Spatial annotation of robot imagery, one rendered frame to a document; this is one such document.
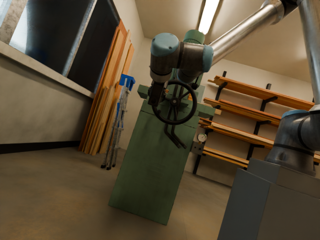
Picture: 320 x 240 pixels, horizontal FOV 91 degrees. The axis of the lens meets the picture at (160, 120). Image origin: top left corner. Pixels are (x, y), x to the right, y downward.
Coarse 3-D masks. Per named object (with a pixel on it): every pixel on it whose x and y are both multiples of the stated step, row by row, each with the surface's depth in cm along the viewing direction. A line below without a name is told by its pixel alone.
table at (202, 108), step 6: (138, 90) 119; (144, 90) 119; (144, 96) 128; (168, 96) 108; (186, 102) 108; (192, 102) 117; (198, 108) 117; (204, 108) 117; (210, 108) 117; (204, 114) 121; (210, 114) 117
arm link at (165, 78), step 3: (150, 69) 62; (150, 72) 63; (171, 72) 63; (150, 75) 64; (153, 75) 62; (156, 75) 61; (168, 75) 62; (153, 78) 64; (156, 78) 62; (159, 78) 62; (162, 78) 62; (165, 78) 62; (168, 78) 64; (156, 81) 64; (159, 81) 64; (162, 81) 64; (165, 81) 65
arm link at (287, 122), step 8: (288, 112) 75; (296, 112) 71; (304, 112) 70; (280, 120) 78; (288, 120) 73; (296, 120) 70; (304, 120) 66; (280, 128) 76; (288, 128) 72; (296, 128) 68; (280, 136) 74; (288, 136) 71; (296, 136) 67; (288, 144) 70; (296, 144) 68; (304, 144) 65; (312, 152) 67
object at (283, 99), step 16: (208, 80) 351; (224, 80) 316; (256, 96) 340; (272, 96) 315; (288, 96) 299; (240, 112) 317; (256, 112) 303; (208, 128) 320; (224, 128) 296; (256, 128) 341; (256, 144) 321; (272, 144) 291; (240, 160) 295
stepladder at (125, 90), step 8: (120, 80) 196; (128, 80) 196; (128, 88) 209; (120, 96) 194; (120, 104) 191; (120, 112) 192; (112, 128) 190; (120, 128) 192; (112, 144) 186; (112, 152) 188; (104, 160) 186
